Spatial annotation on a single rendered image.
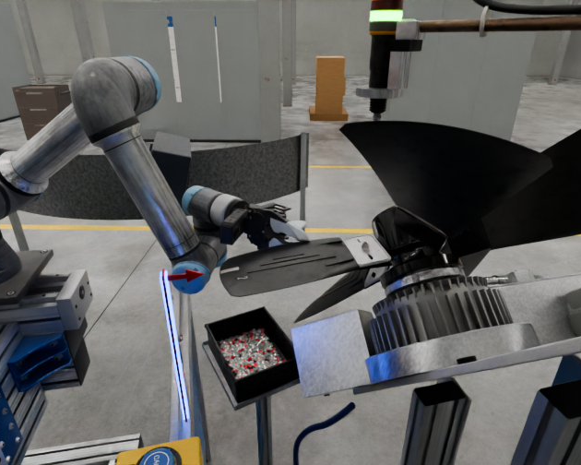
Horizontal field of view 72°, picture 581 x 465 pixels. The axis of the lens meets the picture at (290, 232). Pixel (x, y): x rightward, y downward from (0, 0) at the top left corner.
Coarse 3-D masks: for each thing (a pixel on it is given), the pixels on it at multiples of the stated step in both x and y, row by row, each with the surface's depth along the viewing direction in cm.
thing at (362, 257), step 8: (344, 240) 74; (352, 240) 74; (360, 240) 74; (368, 240) 74; (376, 240) 73; (352, 248) 72; (360, 248) 72; (368, 248) 71; (376, 248) 71; (384, 248) 71; (360, 256) 69; (368, 256) 69; (376, 256) 69; (384, 256) 69; (360, 264) 67; (368, 264) 68
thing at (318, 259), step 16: (320, 240) 75; (336, 240) 73; (240, 256) 76; (256, 256) 72; (272, 256) 70; (288, 256) 70; (304, 256) 69; (320, 256) 69; (336, 256) 69; (352, 256) 68; (240, 272) 66; (256, 272) 66; (272, 272) 65; (288, 272) 65; (304, 272) 65; (320, 272) 65; (336, 272) 65; (240, 288) 60; (256, 288) 60; (272, 288) 61
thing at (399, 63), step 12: (408, 24) 52; (420, 24) 52; (396, 36) 54; (408, 36) 53; (420, 36) 53; (396, 48) 54; (408, 48) 53; (420, 48) 55; (396, 60) 55; (408, 60) 56; (396, 72) 56; (408, 72) 57; (396, 84) 56; (360, 96) 59; (372, 96) 57; (384, 96) 57; (396, 96) 57
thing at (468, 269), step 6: (450, 252) 86; (480, 252) 95; (486, 252) 97; (462, 258) 91; (468, 258) 93; (474, 258) 95; (480, 258) 97; (468, 264) 95; (474, 264) 97; (468, 270) 97
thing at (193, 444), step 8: (184, 440) 50; (192, 440) 50; (144, 448) 49; (152, 448) 49; (168, 448) 49; (176, 448) 49; (184, 448) 49; (192, 448) 49; (200, 448) 50; (120, 456) 48; (128, 456) 48; (136, 456) 48; (176, 456) 48; (184, 456) 48; (192, 456) 48; (200, 456) 49; (120, 464) 47; (128, 464) 47; (136, 464) 47; (176, 464) 47; (184, 464) 47; (192, 464) 47; (200, 464) 48
